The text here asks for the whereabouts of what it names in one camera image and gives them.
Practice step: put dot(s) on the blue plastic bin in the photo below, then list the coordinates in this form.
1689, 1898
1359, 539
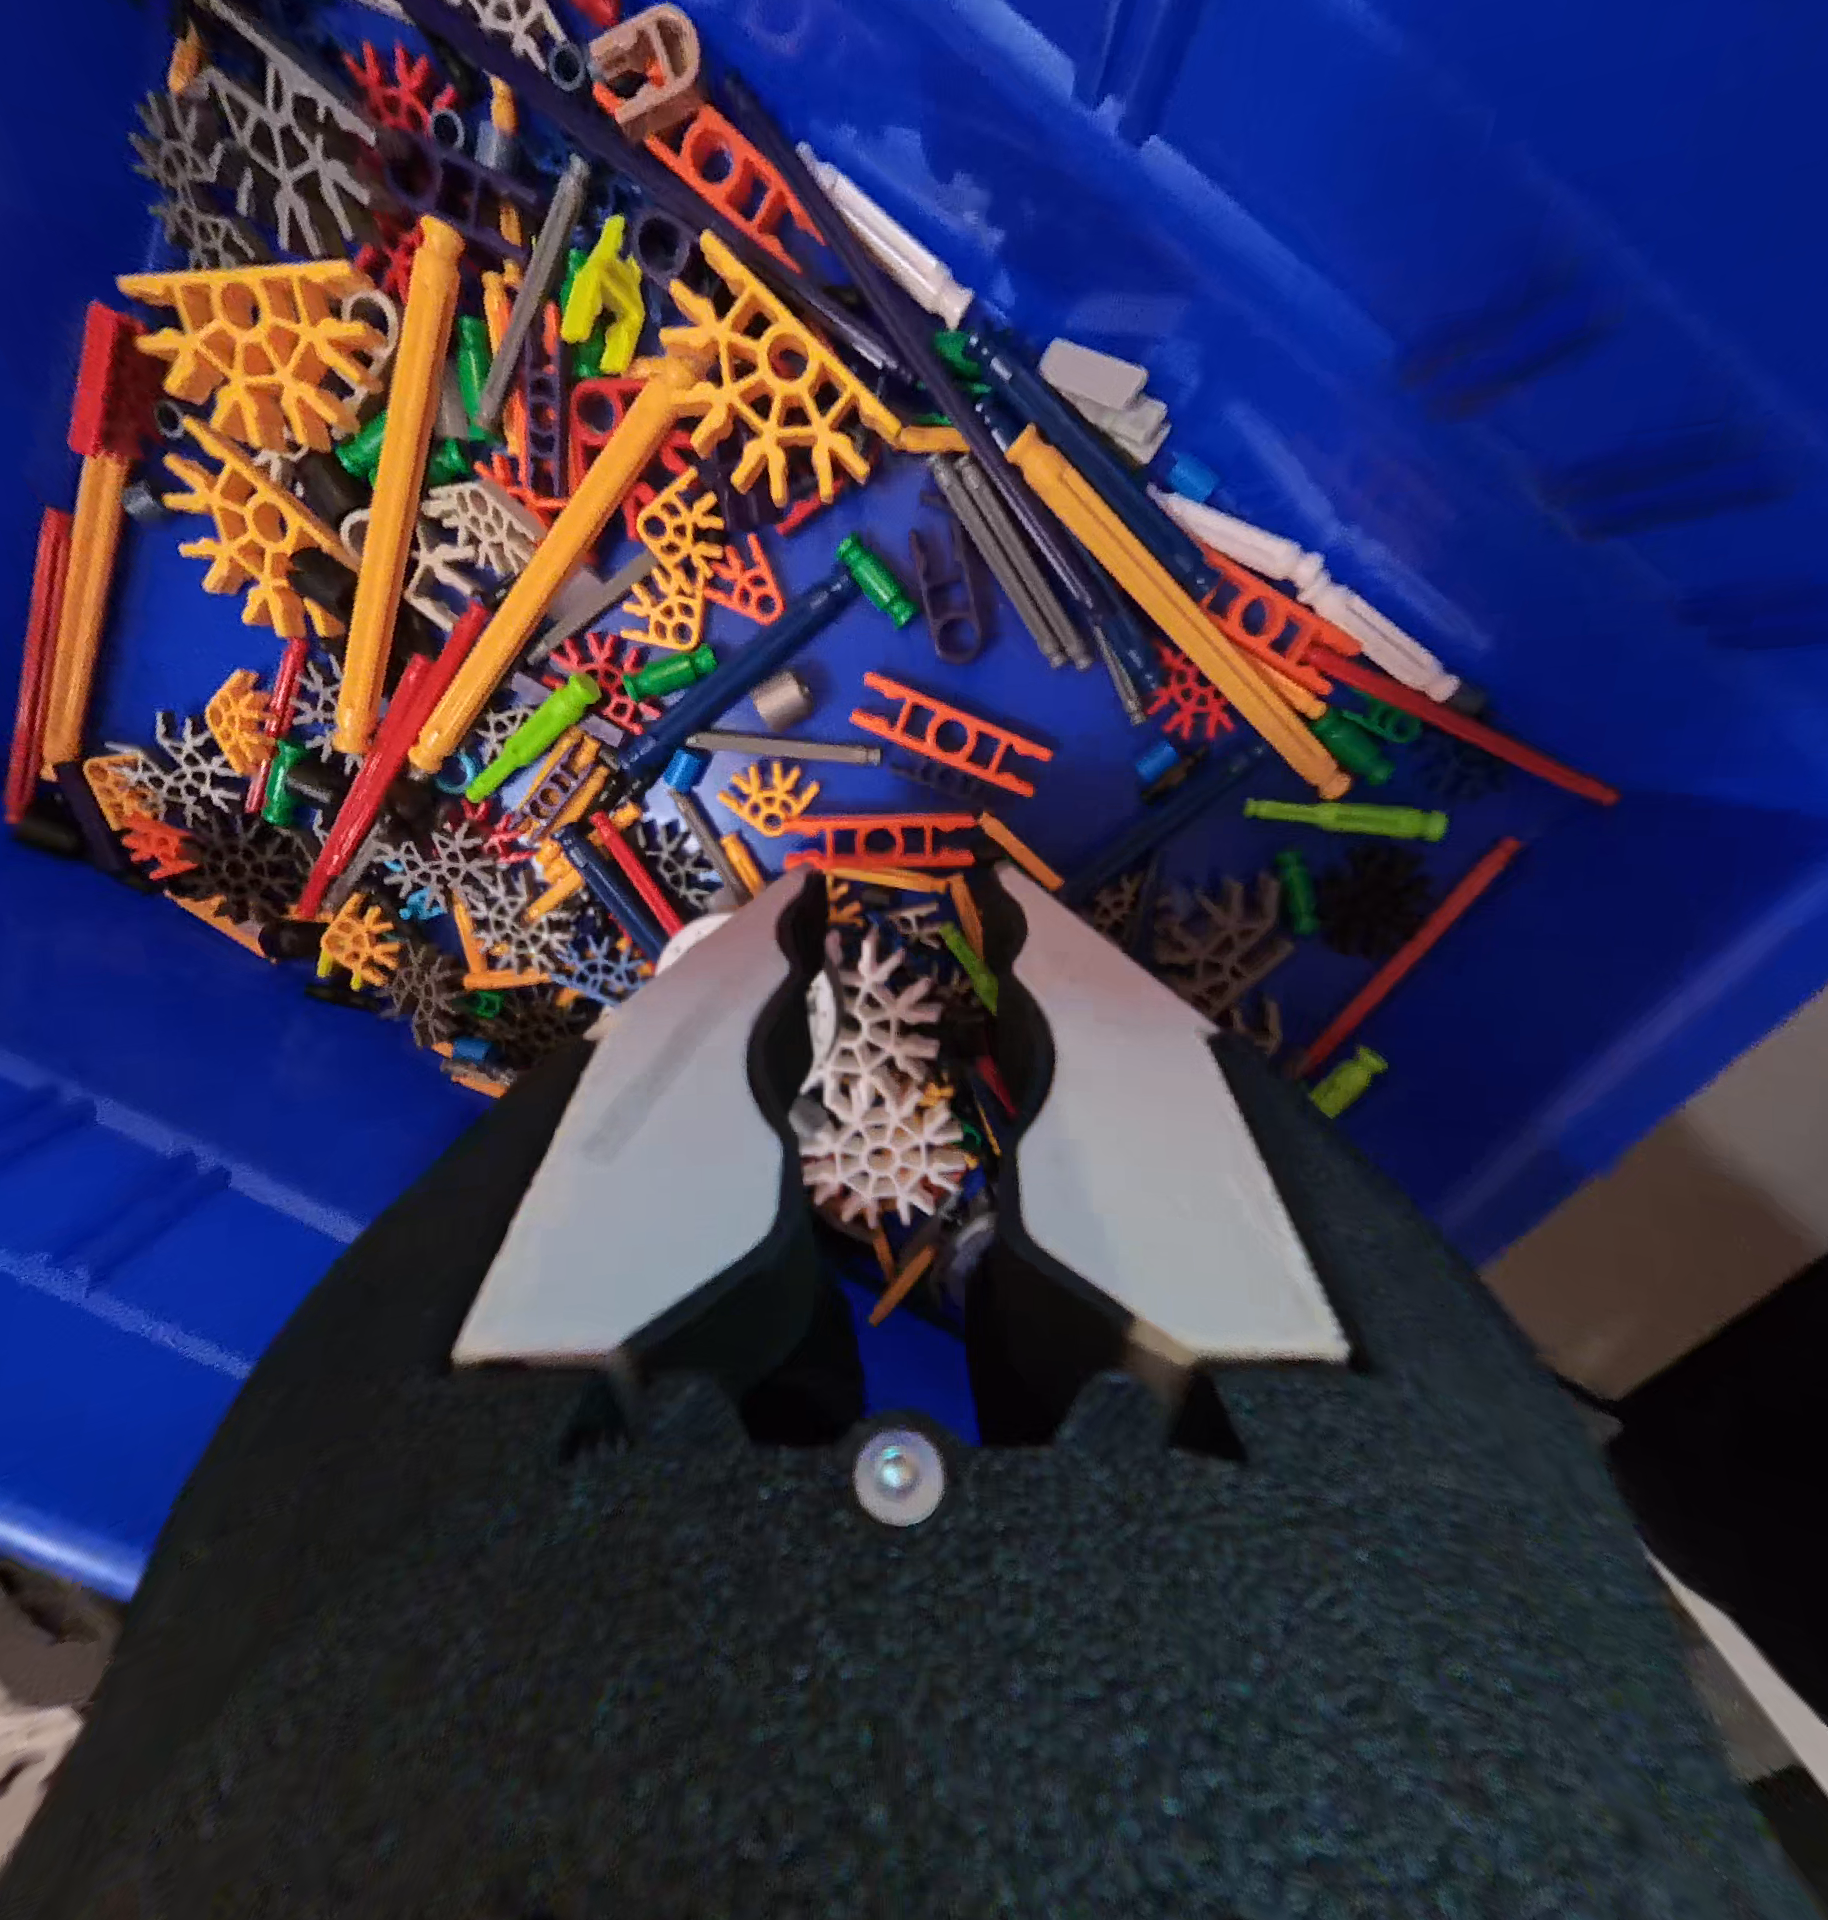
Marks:
1304, 225

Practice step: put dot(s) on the tan clip connector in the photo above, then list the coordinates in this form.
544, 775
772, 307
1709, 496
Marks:
647, 67

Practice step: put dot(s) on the dark furniture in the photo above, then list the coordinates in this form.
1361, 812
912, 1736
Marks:
1754, 1425

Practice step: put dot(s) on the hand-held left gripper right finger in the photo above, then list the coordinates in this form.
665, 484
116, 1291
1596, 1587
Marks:
1169, 1170

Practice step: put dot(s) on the pile of colourful construction pieces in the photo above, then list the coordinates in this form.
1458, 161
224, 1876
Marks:
763, 376

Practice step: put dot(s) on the lime yellow clip connector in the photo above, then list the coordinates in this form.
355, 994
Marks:
603, 291

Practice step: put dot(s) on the white plastic rod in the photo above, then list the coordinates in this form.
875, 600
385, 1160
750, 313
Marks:
893, 241

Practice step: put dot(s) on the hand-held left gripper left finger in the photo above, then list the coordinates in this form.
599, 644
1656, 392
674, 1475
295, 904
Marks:
659, 1141

